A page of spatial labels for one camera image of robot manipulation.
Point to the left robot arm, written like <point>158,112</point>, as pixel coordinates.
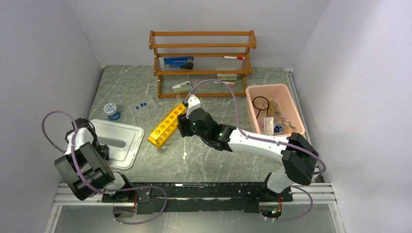
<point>86,154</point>

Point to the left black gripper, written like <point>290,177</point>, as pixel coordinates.
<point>104,152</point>

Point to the blue hexagonal base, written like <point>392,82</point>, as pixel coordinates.
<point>278,129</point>

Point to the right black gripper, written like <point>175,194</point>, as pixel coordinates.
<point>182,125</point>

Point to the blue black clamp tool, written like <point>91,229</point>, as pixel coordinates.
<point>181,62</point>

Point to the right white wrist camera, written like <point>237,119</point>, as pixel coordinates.
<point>193,104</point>

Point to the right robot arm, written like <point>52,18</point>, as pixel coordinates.
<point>296,154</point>

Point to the blue white tape roll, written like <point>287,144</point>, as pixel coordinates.
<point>112,112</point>

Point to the white plastic lid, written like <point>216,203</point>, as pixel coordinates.
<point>123,141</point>

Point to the orange white pen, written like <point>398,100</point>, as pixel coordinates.
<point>223,82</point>

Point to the pink plastic bin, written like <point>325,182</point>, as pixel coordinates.
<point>258,106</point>

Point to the white stapler on block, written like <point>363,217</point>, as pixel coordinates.
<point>184,87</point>

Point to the large clear glass tube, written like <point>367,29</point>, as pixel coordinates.
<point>178,98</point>

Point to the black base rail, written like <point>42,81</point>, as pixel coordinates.
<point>150,198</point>

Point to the white green box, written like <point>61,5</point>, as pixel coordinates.
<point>227,77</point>

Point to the wooden shelf rack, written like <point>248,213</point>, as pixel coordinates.
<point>208,49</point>

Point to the red white marker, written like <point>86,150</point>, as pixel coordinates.
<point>234,57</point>

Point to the clear well plate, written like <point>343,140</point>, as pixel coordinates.
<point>146,111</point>

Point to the metal crucible tongs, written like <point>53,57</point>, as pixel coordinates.
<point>285,121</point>

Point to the clear plastic bag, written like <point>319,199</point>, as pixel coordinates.
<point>268,125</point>

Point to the yellow test tube rack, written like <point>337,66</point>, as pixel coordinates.
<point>166,127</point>

